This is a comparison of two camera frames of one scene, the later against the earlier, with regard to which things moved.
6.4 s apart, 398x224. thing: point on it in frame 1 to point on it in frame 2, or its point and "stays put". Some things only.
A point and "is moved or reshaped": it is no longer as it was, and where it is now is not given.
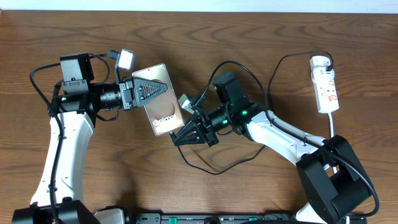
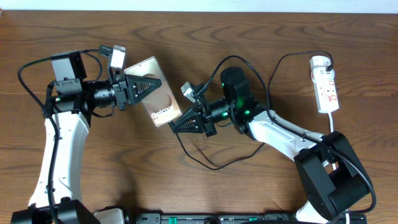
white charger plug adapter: x=319 y=61 stays put
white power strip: x=325 y=89 stays put
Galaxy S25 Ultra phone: x=163 y=110 is moved or reshaped
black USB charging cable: x=256 y=157 to x=268 y=99
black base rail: x=225 y=219 stays put
